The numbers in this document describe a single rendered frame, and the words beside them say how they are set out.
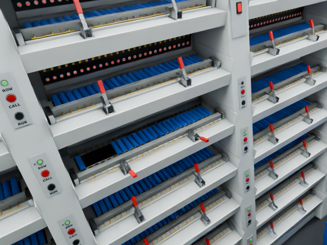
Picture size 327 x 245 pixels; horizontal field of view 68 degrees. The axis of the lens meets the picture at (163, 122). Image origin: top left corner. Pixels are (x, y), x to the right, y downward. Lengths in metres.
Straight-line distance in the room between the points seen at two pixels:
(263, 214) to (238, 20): 0.97
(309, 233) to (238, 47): 1.34
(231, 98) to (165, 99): 0.29
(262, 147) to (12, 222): 0.97
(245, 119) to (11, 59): 0.79
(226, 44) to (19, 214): 0.80
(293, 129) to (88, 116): 1.00
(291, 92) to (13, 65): 1.07
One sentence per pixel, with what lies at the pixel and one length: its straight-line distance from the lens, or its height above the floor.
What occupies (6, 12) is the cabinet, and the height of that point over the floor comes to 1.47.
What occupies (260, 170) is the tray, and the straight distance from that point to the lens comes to 1.32.
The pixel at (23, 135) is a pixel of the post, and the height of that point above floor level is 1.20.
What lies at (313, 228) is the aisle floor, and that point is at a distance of 1.94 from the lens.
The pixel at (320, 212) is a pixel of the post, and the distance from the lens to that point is 1.97.
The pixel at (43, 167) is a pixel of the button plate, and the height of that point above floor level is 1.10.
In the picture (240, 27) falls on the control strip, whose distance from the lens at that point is 0.90.
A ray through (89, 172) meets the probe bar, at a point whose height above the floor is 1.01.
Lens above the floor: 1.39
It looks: 23 degrees down
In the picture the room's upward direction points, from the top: 11 degrees counter-clockwise
